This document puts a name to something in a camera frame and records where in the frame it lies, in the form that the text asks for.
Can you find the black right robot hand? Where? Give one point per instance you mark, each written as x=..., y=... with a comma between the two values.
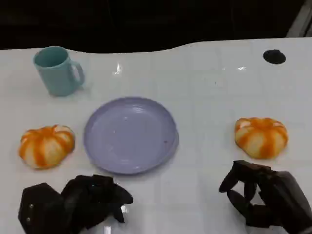
x=280, y=195

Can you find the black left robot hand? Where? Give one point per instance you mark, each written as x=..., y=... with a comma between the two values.
x=80, y=200

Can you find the lilac plate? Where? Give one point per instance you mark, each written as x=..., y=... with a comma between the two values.
x=131, y=135

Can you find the pale green mug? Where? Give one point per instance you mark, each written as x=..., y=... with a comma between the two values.
x=57, y=75

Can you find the grey metal frame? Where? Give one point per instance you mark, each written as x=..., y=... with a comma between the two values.
x=301, y=22

